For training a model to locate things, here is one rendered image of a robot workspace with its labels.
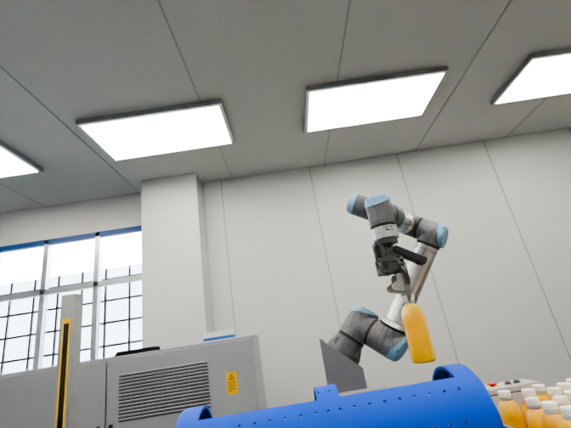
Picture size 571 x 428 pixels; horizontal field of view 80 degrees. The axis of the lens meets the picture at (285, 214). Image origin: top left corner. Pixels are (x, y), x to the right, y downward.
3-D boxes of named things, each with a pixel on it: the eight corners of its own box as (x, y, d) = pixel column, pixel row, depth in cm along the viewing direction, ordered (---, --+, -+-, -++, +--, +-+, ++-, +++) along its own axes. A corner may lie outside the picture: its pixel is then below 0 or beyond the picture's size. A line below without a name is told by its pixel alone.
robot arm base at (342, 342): (327, 343, 197) (336, 328, 199) (357, 363, 191) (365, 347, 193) (326, 343, 179) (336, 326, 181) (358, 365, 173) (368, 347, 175)
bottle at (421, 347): (418, 363, 103) (403, 301, 109) (409, 362, 110) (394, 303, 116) (440, 360, 104) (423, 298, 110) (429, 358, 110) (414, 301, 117)
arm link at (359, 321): (344, 333, 198) (358, 306, 202) (370, 350, 187) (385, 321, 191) (336, 326, 186) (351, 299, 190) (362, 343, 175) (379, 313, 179)
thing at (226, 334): (205, 342, 278) (204, 333, 281) (235, 338, 282) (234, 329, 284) (203, 343, 267) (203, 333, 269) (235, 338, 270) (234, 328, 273)
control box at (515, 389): (482, 414, 132) (473, 385, 135) (531, 406, 133) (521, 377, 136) (497, 420, 123) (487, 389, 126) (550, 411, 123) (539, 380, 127)
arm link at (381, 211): (392, 194, 127) (382, 188, 119) (401, 227, 123) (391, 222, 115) (370, 203, 132) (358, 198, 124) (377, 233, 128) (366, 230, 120)
